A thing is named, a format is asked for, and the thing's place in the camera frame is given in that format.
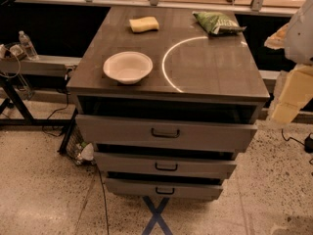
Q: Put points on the white bowl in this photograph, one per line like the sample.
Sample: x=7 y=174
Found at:
x=127 y=67

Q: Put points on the middle drawer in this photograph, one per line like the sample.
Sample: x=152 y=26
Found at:
x=169 y=166

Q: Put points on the top drawer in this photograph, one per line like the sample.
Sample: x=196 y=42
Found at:
x=166 y=134

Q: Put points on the drawer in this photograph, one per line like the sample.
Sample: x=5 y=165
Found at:
x=163 y=189
x=169 y=166
x=166 y=134

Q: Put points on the bottom drawer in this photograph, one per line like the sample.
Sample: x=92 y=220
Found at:
x=163 y=189

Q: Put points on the wire waste basket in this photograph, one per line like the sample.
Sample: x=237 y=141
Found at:
x=80 y=152

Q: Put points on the grey drawer cabinet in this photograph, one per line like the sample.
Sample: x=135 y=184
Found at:
x=195 y=77

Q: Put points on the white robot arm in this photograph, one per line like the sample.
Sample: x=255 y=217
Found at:
x=299 y=36

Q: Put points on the yellow foam-covered gripper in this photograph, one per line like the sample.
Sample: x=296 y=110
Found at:
x=300 y=38

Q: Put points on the black power adapter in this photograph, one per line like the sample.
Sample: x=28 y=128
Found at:
x=308 y=144

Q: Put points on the clear plastic water bottle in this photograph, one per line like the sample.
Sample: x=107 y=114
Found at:
x=28 y=46

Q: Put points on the black metal side table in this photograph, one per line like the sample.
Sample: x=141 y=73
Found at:
x=45 y=66

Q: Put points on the green chip bag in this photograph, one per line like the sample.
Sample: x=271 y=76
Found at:
x=216 y=23

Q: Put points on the yellow sponge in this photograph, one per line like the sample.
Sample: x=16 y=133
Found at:
x=144 y=24

